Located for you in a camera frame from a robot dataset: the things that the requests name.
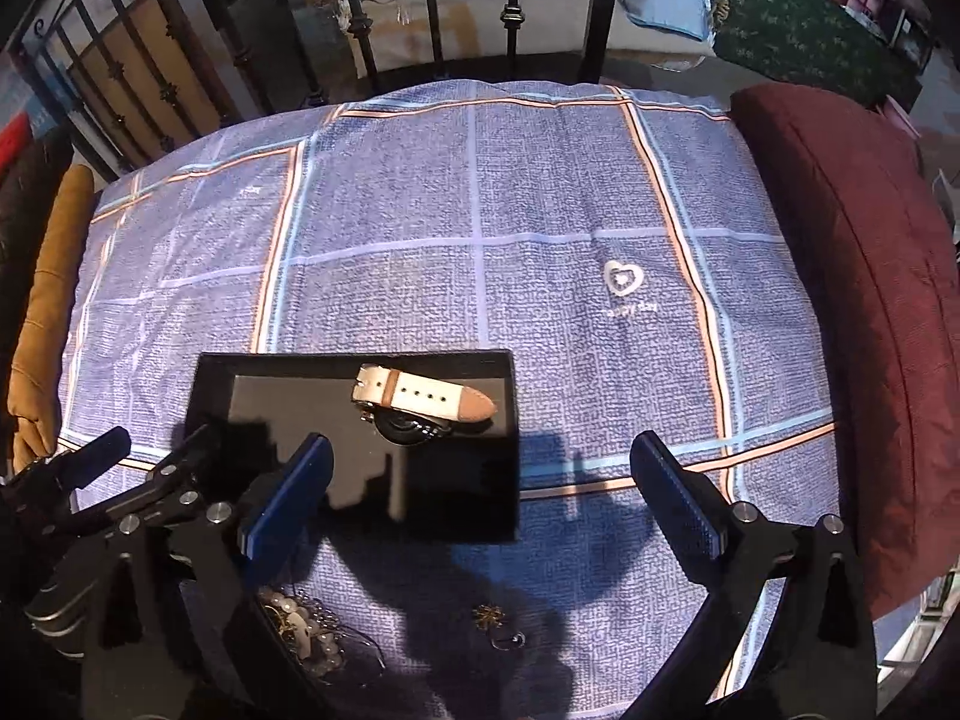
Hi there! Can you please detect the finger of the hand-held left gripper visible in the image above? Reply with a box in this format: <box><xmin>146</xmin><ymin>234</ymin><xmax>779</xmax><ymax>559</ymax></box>
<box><xmin>0</xmin><ymin>426</ymin><xmax>134</xmax><ymax>533</ymax></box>
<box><xmin>71</xmin><ymin>424</ymin><xmax>220</xmax><ymax>541</ymax></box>

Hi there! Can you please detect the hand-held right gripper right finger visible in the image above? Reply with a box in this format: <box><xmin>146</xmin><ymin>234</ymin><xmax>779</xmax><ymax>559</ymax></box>
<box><xmin>622</xmin><ymin>430</ymin><xmax>880</xmax><ymax>720</ymax></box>

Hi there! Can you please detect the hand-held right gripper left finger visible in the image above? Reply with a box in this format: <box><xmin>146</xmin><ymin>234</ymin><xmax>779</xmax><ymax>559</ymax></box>
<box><xmin>82</xmin><ymin>433</ymin><xmax>335</xmax><ymax>720</ymax></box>

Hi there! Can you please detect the black rectangular box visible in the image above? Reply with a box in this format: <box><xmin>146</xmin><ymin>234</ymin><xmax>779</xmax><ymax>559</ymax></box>
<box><xmin>184</xmin><ymin>349</ymin><xmax>522</xmax><ymax>545</ymax></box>

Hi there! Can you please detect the small gold ornament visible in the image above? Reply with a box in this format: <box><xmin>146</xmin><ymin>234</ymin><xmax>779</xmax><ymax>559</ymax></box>
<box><xmin>262</xmin><ymin>600</ymin><xmax>298</xmax><ymax>640</ymax></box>

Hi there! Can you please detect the white pearl bracelet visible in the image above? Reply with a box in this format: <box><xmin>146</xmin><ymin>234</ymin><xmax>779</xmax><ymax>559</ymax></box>
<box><xmin>259</xmin><ymin>589</ymin><xmax>347</xmax><ymax>685</ymax></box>

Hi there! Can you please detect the dark chain necklace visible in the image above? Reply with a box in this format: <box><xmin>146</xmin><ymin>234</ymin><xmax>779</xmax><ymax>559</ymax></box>
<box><xmin>321</xmin><ymin>598</ymin><xmax>388</xmax><ymax>692</ymax></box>

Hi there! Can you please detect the beige strap wristwatch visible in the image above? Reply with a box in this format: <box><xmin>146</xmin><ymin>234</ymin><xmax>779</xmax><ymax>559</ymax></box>
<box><xmin>351</xmin><ymin>364</ymin><xmax>497</xmax><ymax>452</ymax></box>

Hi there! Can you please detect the maroon pillow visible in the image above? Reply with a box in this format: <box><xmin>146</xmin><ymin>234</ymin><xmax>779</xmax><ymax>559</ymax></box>
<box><xmin>729</xmin><ymin>84</ymin><xmax>960</xmax><ymax>617</ymax></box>

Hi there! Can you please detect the blue plaid blanket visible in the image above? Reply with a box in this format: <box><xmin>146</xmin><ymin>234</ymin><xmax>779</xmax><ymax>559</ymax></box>
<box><xmin>56</xmin><ymin>79</ymin><xmax>842</xmax><ymax>720</ymax></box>

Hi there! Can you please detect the red garment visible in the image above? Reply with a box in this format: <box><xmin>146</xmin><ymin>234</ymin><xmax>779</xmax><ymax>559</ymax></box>
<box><xmin>0</xmin><ymin>116</ymin><xmax>37</xmax><ymax>167</ymax></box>

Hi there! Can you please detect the brown wooden panel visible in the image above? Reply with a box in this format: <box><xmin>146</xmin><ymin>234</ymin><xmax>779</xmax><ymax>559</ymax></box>
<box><xmin>75</xmin><ymin>0</ymin><xmax>230</xmax><ymax>166</ymax></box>

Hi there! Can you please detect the green patterned cloth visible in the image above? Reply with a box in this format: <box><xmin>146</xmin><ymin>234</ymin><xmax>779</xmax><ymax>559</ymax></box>
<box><xmin>711</xmin><ymin>0</ymin><xmax>929</xmax><ymax>110</ymax></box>

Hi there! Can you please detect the white and red bedding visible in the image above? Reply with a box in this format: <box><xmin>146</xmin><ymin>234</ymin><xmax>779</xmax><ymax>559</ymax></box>
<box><xmin>300</xmin><ymin>0</ymin><xmax>722</xmax><ymax>85</ymax></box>

